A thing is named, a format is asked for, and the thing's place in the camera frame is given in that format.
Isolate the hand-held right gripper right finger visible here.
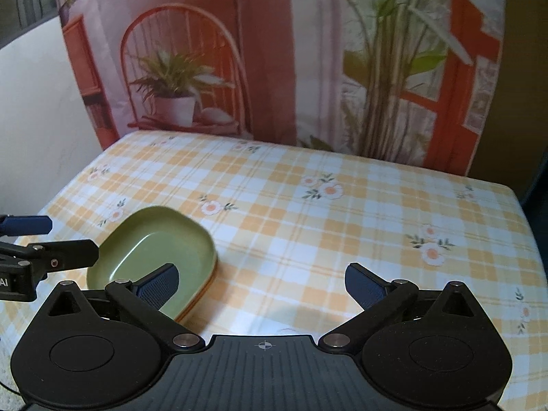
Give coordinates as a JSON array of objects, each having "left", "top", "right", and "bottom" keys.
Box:
[{"left": 319, "top": 262, "right": 493, "bottom": 352}]

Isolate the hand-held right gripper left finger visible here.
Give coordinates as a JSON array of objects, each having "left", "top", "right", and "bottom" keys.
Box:
[{"left": 46, "top": 263, "right": 205, "bottom": 352}]

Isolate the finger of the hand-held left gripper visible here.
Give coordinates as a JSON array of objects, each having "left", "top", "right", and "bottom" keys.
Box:
[
  {"left": 0, "top": 214, "right": 53, "bottom": 237},
  {"left": 0, "top": 240, "right": 100, "bottom": 271}
]

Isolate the green square plate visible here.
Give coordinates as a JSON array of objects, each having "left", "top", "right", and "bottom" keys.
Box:
[
  {"left": 86, "top": 206, "right": 217, "bottom": 322},
  {"left": 173, "top": 248, "right": 219, "bottom": 318}
]

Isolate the orange square plate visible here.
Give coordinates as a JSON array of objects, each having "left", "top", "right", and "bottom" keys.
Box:
[{"left": 176, "top": 265, "right": 220, "bottom": 324}]

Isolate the yellow checked floral tablecloth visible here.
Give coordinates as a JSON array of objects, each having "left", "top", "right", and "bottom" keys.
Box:
[{"left": 0, "top": 130, "right": 541, "bottom": 411}]

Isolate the printed backdrop cloth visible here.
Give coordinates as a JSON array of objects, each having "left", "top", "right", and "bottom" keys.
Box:
[{"left": 58, "top": 0, "right": 507, "bottom": 177}]

